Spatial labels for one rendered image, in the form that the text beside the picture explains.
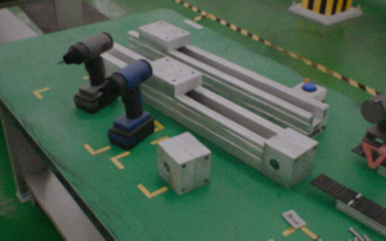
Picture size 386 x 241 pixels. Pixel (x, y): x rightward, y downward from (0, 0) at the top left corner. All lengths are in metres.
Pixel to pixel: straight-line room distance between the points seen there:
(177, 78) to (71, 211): 0.82
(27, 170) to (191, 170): 1.17
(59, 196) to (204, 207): 1.03
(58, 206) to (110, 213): 0.90
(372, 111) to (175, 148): 0.46
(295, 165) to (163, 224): 0.34
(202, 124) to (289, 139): 0.26
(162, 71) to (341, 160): 0.56
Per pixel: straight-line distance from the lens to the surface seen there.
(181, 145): 1.15
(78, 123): 1.43
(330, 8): 4.56
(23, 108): 1.55
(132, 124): 1.28
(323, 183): 1.18
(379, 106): 1.14
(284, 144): 1.18
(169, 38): 1.65
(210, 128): 1.30
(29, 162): 2.16
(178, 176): 1.11
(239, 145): 1.24
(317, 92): 1.50
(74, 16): 2.89
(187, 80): 1.38
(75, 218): 1.94
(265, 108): 1.40
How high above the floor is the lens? 1.54
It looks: 32 degrees down
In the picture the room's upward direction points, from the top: 1 degrees clockwise
